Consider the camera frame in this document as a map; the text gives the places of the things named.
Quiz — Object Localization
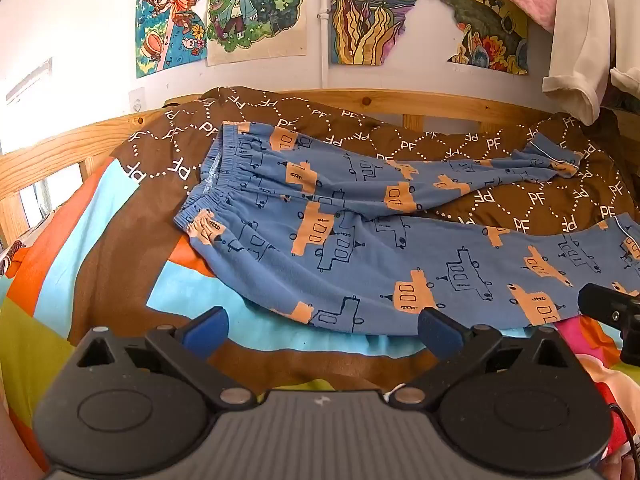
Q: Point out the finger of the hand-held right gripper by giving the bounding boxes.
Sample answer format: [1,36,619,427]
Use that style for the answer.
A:
[577,283,640,367]

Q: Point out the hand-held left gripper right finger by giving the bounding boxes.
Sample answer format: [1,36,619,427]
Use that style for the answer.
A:
[389,307,587,409]

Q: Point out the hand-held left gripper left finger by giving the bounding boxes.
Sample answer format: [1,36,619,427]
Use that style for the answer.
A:
[74,306,257,412]

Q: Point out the blue printed pants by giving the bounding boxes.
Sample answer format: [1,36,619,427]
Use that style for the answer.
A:
[172,121,640,336]

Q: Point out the colourful printed blanket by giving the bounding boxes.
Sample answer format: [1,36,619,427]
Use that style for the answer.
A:
[0,157,640,441]

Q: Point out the brown patterned blanket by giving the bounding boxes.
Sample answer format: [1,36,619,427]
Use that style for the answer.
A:
[111,86,640,241]

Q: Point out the striped cloth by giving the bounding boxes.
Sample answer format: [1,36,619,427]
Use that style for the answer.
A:
[0,239,27,275]

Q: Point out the cream hanging garment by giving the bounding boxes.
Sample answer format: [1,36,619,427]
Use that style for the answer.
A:
[542,0,640,126]

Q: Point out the black cable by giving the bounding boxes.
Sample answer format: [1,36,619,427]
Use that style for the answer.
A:
[607,402,640,480]

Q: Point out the wooden bed frame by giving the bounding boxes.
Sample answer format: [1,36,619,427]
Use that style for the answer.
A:
[0,89,571,247]

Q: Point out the landscape wall poster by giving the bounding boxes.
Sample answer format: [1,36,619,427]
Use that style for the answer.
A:
[434,0,530,76]

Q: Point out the white wall fixture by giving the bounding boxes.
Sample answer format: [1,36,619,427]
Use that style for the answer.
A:
[5,57,54,106]

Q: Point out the white wall pipe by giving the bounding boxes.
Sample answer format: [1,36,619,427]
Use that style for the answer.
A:
[317,2,334,90]

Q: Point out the orange figure wall poster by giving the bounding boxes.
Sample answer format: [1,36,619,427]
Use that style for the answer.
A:
[136,0,209,79]

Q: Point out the blond figure wall poster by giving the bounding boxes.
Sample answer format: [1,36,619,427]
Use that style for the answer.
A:
[206,0,307,67]

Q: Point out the swirl pattern wall poster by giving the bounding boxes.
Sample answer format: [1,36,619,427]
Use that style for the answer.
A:
[330,0,437,66]

